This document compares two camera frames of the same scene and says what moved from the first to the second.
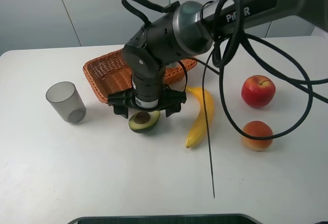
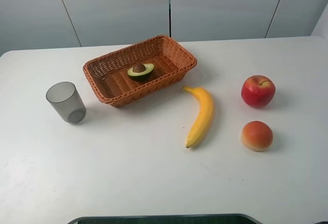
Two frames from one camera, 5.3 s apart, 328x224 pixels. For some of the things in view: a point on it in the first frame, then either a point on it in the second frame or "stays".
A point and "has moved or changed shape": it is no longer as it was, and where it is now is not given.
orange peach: x=257 y=128 stays
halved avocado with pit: x=143 y=122 has moved or changed shape
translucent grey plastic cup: x=64 y=98 stays
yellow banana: x=199 y=128 stays
